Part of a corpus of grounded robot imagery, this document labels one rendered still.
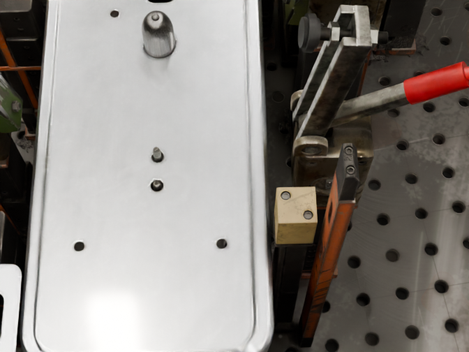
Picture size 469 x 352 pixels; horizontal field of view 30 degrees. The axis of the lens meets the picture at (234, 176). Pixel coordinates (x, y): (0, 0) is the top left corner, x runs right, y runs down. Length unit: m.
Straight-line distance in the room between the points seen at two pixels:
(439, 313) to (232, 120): 0.41
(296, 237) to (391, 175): 0.42
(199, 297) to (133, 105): 0.21
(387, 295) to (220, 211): 0.36
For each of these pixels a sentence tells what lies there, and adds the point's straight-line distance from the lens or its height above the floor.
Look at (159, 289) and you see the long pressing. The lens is 0.79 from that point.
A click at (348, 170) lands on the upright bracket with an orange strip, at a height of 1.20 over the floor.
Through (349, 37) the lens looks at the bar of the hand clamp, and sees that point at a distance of 0.65.
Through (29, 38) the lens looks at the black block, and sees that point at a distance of 1.00.
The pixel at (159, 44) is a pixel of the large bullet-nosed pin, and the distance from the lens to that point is 0.87.
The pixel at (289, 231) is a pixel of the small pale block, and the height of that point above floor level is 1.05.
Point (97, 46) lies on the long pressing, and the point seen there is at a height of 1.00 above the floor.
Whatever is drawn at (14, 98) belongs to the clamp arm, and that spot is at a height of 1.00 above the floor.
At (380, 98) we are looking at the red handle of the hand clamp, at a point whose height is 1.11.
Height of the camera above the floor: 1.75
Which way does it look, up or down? 66 degrees down
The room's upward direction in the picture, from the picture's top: 1 degrees counter-clockwise
